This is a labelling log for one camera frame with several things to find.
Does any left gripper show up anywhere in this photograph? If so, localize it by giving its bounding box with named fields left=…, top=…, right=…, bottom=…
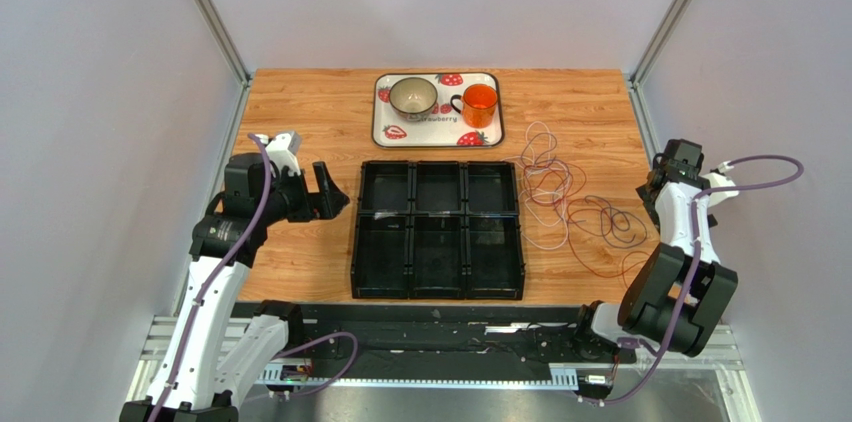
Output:
left=256, top=161, right=349, bottom=226

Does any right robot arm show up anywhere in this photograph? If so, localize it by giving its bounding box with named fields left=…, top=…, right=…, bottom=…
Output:
left=570, top=139, right=738, bottom=361

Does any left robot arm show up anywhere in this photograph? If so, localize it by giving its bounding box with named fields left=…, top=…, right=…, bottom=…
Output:
left=119, top=153, right=350, bottom=421

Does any black six-compartment organizer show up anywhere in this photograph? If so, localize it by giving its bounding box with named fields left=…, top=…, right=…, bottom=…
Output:
left=350, top=161, right=526, bottom=301

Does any grey ceramic bowl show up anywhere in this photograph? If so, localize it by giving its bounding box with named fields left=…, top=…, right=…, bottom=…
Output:
left=389, top=77, right=438, bottom=122

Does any strawberry pattern tray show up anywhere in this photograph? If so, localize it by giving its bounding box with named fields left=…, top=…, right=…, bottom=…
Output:
left=372, top=72, right=505, bottom=149

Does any orange mug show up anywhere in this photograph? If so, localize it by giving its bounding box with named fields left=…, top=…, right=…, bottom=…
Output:
left=450, top=84, right=499, bottom=129

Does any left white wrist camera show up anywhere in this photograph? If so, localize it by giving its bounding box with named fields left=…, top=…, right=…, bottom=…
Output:
left=256, top=130, right=302, bottom=176

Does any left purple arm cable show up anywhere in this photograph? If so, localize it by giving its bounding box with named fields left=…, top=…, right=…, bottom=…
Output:
left=142, top=133, right=359, bottom=422

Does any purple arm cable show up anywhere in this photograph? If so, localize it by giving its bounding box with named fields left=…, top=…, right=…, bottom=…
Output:
left=142, top=133, right=359, bottom=422
left=578, top=154, right=805, bottom=407

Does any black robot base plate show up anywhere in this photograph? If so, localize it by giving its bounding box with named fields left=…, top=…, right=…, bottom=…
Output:
left=286, top=301, right=636, bottom=382

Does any red cable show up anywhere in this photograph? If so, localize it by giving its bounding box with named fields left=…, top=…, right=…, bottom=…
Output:
left=519, top=154, right=660, bottom=289

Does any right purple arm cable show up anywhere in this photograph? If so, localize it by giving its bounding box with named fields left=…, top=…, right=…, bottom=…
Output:
left=578, top=154, right=805, bottom=407

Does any aluminium frame rail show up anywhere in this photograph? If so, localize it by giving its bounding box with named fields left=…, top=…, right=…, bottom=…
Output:
left=119, top=314, right=763, bottom=422

